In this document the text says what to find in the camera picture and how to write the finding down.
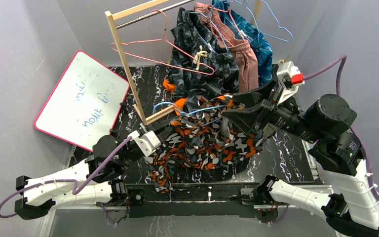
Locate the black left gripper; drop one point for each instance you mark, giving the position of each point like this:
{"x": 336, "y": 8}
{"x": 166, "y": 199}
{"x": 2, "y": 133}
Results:
{"x": 165, "y": 134}

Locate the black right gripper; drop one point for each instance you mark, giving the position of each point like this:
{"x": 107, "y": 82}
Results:
{"x": 256, "y": 99}

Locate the orange camouflage shorts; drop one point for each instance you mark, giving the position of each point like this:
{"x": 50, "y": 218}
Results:
{"x": 203, "y": 140}

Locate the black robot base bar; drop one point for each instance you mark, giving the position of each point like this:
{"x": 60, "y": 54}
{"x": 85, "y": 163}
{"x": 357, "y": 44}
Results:
{"x": 193, "y": 199}

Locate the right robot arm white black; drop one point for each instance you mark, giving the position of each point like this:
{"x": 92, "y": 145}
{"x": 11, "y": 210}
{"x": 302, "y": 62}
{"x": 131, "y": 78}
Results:
{"x": 353, "y": 210}

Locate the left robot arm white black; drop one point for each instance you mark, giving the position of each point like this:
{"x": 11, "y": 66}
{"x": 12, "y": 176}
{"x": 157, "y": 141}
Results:
{"x": 94, "y": 179}

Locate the pink shorts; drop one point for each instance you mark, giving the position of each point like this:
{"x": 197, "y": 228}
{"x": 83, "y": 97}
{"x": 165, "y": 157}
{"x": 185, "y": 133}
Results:
{"x": 231, "y": 41}

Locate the dark leaf-pattern shorts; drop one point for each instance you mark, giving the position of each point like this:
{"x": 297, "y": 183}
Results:
{"x": 192, "y": 36}

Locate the teal patterned shorts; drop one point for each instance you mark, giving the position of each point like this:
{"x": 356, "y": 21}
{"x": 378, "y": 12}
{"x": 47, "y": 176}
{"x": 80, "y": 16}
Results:
{"x": 258, "y": 44}

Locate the pink hanger holding shorts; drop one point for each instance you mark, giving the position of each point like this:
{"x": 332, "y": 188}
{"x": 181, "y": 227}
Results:
{"x": 225, "y": 6}

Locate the pink-framed whiteboard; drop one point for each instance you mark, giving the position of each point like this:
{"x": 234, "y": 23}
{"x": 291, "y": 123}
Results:
{"x": 85, "y": 103}

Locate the metal rack rod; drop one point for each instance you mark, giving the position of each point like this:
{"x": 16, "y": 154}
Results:
{"x": 153, "y": 13}

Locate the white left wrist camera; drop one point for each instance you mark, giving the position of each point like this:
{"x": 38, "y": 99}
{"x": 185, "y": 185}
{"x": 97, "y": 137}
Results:
{"x": 146, "y": 143}

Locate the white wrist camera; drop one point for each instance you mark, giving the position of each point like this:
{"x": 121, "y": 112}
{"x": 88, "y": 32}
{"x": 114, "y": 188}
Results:
{"x": 146, "y": 143}
{"x": 290, "y": 79}

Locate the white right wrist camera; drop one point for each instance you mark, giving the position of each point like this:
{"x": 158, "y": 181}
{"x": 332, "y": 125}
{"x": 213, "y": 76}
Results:
{"x": 290, "y": 79}

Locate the pink wire hanger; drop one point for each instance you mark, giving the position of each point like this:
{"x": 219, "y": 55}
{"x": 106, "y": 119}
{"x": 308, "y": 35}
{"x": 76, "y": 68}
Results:
{"x": 156, "y": 41}

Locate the wooden clothes rack frame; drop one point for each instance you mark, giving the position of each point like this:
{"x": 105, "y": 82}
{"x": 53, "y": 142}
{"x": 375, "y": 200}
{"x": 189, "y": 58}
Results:
{"x": 180, "y": 103}

